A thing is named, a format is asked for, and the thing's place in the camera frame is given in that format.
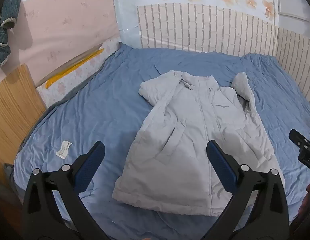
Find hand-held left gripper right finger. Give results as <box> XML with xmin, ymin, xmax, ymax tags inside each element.
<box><xmin>206</xmin><ymin>140</ymin><xmax>290</xmax><ymax>240</ymax></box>

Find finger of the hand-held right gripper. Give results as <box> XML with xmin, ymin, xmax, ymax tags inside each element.
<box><xmin>289</xmin><ymin>129</ymin><xmax>310</xmax><ymax>147</ymax></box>

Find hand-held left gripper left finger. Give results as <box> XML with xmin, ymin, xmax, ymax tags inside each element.
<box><xmin>22</xmin><ymin>141</ymin><xmax>113</xmax><ymax>240</ymax></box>

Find light grey padded jacket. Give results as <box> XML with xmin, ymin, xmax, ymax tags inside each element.
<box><xmin>112</xmin><ymin>70</ymin><xmax>286</xmax><ymax>217</ymax></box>

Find white blanket label tag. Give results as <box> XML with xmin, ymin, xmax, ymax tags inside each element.
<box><xmin>55</xmin><ymin>141</ymin><xmax>73</xmax><ymax>160</ymax></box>

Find blue bed blanket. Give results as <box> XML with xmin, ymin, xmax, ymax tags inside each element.
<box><xmin>13</xmin><ymin>42</ymin><xmax>310</xmax><ymax>240</ymax></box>

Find floral mattress sheet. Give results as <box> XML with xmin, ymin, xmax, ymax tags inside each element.
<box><xmin>36</xmin><ymin>41</ymin><xmax>120</xmax><ymax>108</ymax></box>

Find wooden bed board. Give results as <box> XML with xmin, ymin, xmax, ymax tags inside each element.
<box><xmin>0</xmin><ymin>64</ymin><xmax>47</xmax><ymax>180</ymax></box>

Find beige wooden slat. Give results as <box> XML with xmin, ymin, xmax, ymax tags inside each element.
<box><xmin>35</xmin><ymin>43</ymin><xmax>103</xmax><ymax>88</ymax></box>

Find white door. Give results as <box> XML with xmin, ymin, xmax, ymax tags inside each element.
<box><xmin>271</xmin><ymin>0</ymin><xmax>310</xmax><ymax>35</ymax></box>

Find clear plastic sheet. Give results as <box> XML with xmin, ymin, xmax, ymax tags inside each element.
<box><xmin>111</xmin><ymin>0</ymin><xmax>143</xmax><ymax>48</ymax></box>

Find narrow brick pattern wall padding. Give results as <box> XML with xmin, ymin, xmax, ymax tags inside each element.
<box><xmin>275</xmin><ymin>26</ymin><xmax>310</xmax><ymax>110</ymax></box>

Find yellow strap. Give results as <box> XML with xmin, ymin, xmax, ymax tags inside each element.
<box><xmin>45</xmin><ymin>49</ymin><xmax>105</xmax><ymax>89</ymax></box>

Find wide brick pattern wall padding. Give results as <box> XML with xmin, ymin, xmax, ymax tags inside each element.
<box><xmin>137</xmin><ymin>3</ymin><xmax>279</xmax><ymax>55</ymax></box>

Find pink floral wall panel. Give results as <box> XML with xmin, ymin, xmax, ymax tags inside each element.
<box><xmin>5</xmin><ymin>0</ymin><xmax>120</xmax><ymax>85</ymax></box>

